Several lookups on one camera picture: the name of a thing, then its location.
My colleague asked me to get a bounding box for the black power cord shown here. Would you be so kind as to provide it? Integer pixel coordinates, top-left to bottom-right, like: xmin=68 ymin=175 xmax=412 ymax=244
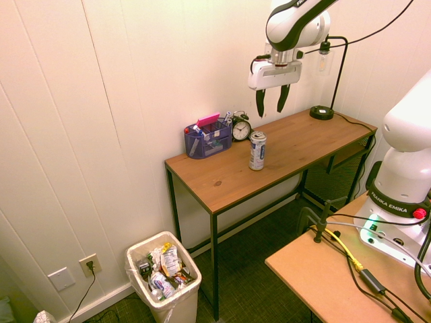
xmin=68 ymin=260 xmax=97 ymax=323

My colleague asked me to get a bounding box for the brown candy wrapper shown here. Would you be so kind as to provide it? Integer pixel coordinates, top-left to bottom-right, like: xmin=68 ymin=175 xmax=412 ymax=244
xmin=168 ymin=268 xmax=197 ymax=287

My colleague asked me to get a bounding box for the yellow cable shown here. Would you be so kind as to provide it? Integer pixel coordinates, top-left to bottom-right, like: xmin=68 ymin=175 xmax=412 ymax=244
xmin=308 ymin=226 xmax=367 ymax=273

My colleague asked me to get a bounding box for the pink sticky note pad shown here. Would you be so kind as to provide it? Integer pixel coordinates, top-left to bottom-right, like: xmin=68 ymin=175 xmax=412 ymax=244
xmin=196 ymin=112 xmax=221 ymax=128

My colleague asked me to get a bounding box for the black desk lamp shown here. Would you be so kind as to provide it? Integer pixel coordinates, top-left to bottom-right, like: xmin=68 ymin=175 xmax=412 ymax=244
xmin=309 ymin=35 xmax=350 ymax=121

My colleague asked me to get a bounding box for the white and blue wrapper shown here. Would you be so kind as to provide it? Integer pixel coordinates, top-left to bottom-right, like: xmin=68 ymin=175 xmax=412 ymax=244
xmin=149 ymin=271 xmax=176 ymax=301

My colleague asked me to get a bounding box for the black lamp cable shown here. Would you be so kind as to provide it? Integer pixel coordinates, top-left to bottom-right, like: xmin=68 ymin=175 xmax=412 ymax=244
xmin=331 ymin=112 xmax=377 ymax=203

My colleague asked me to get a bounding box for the beige trash bin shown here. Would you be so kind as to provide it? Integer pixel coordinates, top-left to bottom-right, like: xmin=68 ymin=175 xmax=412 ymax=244
xmin=125 ymin=231 xmax=203 ymax=323

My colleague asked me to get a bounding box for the blue mesh desk organizer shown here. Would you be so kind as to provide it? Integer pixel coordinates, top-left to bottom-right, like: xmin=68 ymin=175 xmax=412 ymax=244
xmin=183 ymin=117 xmax=234 ymax=160

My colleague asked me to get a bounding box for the patterned tissue box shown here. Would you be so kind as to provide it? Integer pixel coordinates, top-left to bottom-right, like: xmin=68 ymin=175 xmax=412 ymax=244
xmin=34 ymin=310 xmax=57 ymax=323

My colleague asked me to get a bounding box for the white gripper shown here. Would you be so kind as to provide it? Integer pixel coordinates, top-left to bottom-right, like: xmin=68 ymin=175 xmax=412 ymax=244
xmin=248 ymin=59 xmax=302 ymax=119

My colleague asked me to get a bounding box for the snack bag with nutrition label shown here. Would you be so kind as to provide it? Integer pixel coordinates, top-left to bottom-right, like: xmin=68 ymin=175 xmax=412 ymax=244
xmin=159 ymin=242 xmax=185 ymax=278

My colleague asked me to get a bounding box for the black twin-bell alarm clock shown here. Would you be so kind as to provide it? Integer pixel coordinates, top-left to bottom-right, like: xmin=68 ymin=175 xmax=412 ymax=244
xmin=231 ymin=110 xmax=253 ymax=143

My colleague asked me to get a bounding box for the clear trash bag liner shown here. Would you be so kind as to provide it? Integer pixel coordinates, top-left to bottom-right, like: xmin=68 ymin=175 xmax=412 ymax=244
xmin=124 ymin=231 xmax=203 ymax=312

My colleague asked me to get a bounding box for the beige wall outlet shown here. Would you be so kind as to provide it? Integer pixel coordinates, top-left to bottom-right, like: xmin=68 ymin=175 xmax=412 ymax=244
xmin=78 ymin=253 xmax=103 ymax=279

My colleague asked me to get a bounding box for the white drink can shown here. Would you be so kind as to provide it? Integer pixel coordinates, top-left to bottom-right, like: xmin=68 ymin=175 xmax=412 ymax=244
xmin=248 ymin=131 xmax=268 ymax=172

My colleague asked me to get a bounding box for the black cable adapter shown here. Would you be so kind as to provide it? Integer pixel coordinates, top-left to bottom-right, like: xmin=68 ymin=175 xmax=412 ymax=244
xmin=358 ymin=268 xmax=387 ymax=294

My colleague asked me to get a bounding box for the grey cable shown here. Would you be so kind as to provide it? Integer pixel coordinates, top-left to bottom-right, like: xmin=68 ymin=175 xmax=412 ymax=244
xmin=325 ymin=219 xmax=431 ymax=267

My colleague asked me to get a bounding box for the wooden table with black frame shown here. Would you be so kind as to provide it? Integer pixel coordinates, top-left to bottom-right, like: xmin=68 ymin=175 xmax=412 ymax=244
xmin=164 ymin=108 xmax=378 ymax=321

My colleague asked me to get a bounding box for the thick black cable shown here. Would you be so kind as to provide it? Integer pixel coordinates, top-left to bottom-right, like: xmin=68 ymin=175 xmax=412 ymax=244
xmin=413 ymin=231 xmax=431 ymax=301

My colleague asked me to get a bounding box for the blank white wall plate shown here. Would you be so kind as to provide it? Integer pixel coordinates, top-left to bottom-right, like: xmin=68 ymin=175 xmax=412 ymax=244
xmin=46 ymin=266 xmax=77 ymax=292

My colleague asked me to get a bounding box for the light fibreboard robot table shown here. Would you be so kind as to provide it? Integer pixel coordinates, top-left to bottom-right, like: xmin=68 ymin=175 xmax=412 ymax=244
xmin=264 ymin=192 xmax=431 ymax=323

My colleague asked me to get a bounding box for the black camera cable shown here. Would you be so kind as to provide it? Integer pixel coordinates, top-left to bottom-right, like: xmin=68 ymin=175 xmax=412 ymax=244
xmin=302 ymin=0 xmax=416 ymax=55

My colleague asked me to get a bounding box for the black table clamp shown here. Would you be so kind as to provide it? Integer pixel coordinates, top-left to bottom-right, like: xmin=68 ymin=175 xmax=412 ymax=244
xmin=296 ymin=198 xmax=348 ymax=244

